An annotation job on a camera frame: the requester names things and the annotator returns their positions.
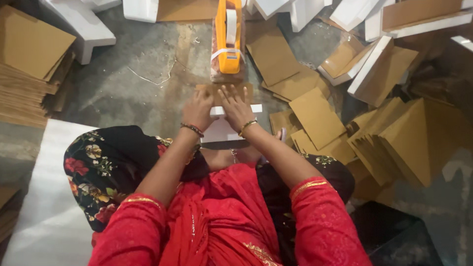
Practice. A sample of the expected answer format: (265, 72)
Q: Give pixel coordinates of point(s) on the person's left hand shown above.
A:
(196, 111)

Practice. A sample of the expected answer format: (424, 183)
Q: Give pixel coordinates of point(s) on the person's right hand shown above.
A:
(238, 109)

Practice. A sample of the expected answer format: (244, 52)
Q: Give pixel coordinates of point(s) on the person's left fingers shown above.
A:
(204, 96)

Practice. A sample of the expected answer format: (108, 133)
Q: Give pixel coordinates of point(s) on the person's right fingers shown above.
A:
(230, 94)

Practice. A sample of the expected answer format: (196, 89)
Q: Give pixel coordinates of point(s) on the small brown cardboard sheet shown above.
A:
(248, 92)

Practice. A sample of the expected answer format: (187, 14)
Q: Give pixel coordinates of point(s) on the white foam block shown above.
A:
(221, 131)

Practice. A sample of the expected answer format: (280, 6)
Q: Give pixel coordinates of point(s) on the orange tape dispenser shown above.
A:
(228, 59)

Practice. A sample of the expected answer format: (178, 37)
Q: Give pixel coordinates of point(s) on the gold bangle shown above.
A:
(247, 126)

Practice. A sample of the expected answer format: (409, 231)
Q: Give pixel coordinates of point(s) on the white thread scrap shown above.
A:
(149, 79)

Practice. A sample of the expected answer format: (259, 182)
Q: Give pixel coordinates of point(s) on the silver anklet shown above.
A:
(234, 155)

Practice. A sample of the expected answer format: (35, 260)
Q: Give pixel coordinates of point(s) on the person's foot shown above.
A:
(221, 157)

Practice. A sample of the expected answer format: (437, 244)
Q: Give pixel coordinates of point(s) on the lilac slipper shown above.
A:
(283, 134)

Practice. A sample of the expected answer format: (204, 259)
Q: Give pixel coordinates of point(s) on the white tape roll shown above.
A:
(231, 26)

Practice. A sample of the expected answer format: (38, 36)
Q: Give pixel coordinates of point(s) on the foam block with cardboard face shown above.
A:
(343, 61)
(384, 72)

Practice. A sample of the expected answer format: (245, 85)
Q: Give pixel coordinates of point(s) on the black floral trousers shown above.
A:
(107, 166)

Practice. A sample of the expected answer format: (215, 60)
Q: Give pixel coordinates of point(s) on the red tunic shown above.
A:
(221, 221)

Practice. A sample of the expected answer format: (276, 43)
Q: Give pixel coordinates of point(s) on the large white foam piece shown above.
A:
(81, 26)

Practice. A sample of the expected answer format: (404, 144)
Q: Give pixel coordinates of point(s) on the heap of white foam blocks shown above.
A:
(369, 14)

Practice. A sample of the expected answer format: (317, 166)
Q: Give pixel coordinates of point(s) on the tall stack of cardboard sheets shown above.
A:
(26, 74)

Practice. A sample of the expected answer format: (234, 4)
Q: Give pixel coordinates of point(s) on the large white foam sheet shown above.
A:
(48, 207)

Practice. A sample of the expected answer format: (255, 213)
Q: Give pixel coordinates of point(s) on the fanned pile of cardboard sheets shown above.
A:
(417, 144)

